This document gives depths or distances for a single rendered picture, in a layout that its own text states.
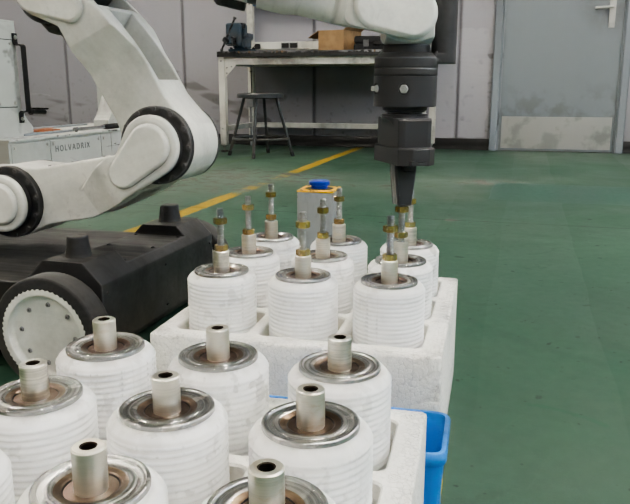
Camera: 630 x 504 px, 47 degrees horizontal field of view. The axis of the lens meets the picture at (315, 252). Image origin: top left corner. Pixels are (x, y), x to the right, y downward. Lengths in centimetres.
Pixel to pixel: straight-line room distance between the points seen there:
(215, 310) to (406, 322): 26
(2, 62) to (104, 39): 229
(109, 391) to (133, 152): 70
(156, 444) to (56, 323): 73
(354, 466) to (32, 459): 25
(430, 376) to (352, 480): 38
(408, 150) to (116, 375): 50
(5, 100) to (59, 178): 219
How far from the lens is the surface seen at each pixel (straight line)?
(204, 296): 99
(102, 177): 140
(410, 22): 99
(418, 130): 101
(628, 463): 111
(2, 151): 360
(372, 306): 93
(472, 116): 604
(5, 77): 367
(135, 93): 139
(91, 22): 140
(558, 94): 602
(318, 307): 95
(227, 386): 66
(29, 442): 62
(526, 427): 117
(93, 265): 130
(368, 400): 64
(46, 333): 130
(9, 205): 151
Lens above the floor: 50
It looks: 13 degrees down
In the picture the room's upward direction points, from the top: straight up
